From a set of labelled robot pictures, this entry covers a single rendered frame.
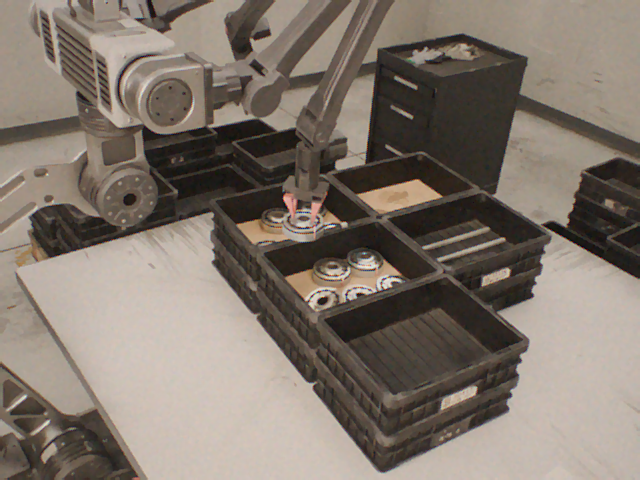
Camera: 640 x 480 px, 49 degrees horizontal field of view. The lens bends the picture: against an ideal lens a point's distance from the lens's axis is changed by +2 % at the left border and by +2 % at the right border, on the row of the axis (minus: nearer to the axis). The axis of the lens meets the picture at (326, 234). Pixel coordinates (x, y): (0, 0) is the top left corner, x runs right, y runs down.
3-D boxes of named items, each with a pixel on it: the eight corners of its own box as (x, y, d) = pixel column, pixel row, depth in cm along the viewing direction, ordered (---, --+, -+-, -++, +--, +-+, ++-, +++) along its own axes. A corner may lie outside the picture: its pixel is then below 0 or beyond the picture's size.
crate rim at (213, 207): (254, 258, 182) (254, 251, 181) (207, 206, 203) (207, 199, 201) (377, 224, 201) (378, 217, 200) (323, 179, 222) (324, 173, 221)
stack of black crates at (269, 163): (264, 256, 317) (266, 168, 293) (230, 227, 337) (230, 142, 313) (333, 232, 339) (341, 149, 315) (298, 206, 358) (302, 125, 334)
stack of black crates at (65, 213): (90, 317, 274) (76, 219, 250) (62, 279, 293) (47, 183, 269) (184, 285, 295) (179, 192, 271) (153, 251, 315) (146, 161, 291)
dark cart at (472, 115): (414, 243, 363) (442, 76, 315) (359, 206, 392) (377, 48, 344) (491, 213, 395) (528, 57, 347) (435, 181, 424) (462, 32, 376)
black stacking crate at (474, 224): (439, 308, 185) (446, 273, 179) (375, 252, 206) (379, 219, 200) (544, 269, 204) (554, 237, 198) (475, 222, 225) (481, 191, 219)
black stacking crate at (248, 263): (253, 287, 187) (254, 252, 181) (208, 234, 208) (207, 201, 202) (373, 251, 206) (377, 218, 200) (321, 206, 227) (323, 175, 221)
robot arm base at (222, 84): (185, 111, 139) (182, 51, 132) (221, 104, 143) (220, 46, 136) (206, 127, 133) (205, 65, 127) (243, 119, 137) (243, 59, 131)
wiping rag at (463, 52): (457, 64, 342) (458, 57, 340) (426, 51, 356) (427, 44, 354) (496, 55, 357) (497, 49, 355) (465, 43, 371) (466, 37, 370)
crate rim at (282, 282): (313, 324, 161) (313, 316, 160) (254, 258, 182) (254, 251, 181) (445, 279, 180) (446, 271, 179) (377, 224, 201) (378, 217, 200)
